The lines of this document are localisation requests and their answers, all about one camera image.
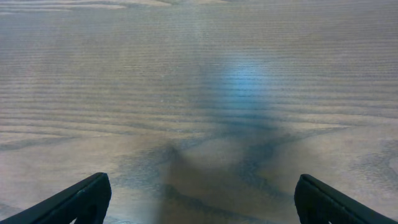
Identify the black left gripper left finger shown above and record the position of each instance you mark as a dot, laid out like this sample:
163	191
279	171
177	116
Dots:
86	202

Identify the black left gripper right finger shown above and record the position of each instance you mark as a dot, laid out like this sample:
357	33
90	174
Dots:
318	203

